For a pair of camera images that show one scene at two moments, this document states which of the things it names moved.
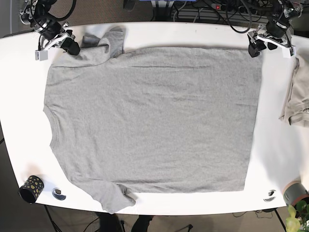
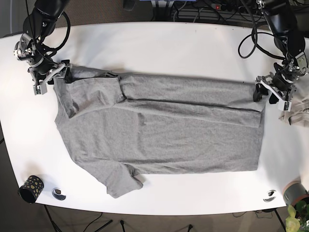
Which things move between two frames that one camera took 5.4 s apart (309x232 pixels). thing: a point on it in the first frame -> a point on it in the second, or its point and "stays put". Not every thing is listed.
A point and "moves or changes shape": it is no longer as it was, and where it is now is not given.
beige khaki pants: x=296 y=109 stays put
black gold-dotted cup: x=31 y=188 stays put
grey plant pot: x=294 y=193 stays put
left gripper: x=72 y=47 -> x=60 y=70
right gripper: x=255 y=48 -> x=283 y=96
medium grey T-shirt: x=153 y=120 moves or changes shape
